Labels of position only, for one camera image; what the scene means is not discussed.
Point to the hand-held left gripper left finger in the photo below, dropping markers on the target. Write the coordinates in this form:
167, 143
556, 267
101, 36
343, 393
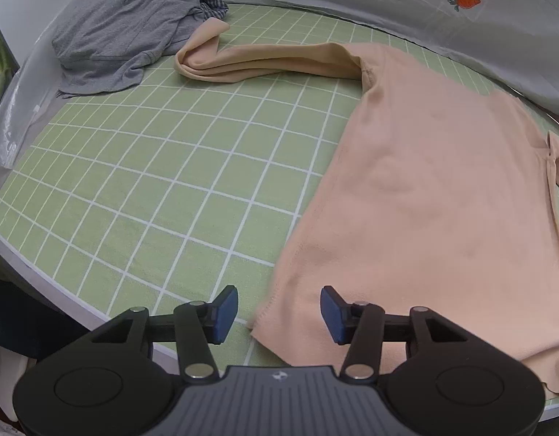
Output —
227, 313

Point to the checked cloth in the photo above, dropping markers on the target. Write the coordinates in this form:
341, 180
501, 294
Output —
213, 4

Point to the green grid cutting mat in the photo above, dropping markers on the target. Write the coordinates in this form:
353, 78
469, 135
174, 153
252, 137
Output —
147, 168

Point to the peach long-sleeve shirt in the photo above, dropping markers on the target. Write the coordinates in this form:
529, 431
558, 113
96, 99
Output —
420, 168

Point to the light grey garment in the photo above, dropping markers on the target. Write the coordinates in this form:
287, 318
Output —
116, 36

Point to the clear plastic sheet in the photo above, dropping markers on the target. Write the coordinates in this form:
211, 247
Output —
16, 113

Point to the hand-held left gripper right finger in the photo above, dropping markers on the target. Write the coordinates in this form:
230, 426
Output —
331, 313

